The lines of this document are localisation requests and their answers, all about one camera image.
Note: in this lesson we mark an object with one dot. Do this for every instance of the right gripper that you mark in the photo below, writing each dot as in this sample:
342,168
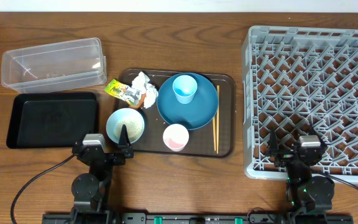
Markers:
285,156

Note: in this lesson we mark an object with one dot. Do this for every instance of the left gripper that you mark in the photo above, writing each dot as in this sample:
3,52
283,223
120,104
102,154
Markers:
126,151

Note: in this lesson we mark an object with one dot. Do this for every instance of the yellow green snack wrapper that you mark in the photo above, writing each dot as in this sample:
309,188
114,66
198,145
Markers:
123,92

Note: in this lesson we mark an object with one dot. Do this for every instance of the pink white cup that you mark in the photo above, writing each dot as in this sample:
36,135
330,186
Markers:
176,137

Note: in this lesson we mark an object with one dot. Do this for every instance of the white tissue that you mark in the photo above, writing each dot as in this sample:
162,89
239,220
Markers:
143,84

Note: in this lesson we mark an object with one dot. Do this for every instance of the large blue plate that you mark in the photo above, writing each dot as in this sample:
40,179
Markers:
197,113

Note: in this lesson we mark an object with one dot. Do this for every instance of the light blue cup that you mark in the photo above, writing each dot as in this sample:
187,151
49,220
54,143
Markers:
184,87

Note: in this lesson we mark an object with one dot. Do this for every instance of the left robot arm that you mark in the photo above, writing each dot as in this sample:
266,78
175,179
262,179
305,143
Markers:
91,189

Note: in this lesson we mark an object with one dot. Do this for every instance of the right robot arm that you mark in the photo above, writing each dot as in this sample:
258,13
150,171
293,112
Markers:
310,195

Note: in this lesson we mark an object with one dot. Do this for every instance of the grey dishwasher rack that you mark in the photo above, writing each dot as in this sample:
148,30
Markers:
295,78

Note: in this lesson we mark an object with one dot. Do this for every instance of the clear plastic waste bin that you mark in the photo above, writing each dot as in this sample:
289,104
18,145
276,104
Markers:
54,67

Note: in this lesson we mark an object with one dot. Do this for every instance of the light blue rice bowl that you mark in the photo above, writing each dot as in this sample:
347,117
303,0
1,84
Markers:
128,117

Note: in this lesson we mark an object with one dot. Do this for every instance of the orange carrot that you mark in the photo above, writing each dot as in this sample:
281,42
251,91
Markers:
140,103

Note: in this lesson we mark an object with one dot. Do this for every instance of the brown serving tray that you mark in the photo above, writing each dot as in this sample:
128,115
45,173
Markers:
201,140

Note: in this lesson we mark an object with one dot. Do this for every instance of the black plastic tray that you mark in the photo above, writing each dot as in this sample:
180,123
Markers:
40,120

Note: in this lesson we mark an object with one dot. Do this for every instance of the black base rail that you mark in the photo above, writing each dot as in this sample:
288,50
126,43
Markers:
141,218

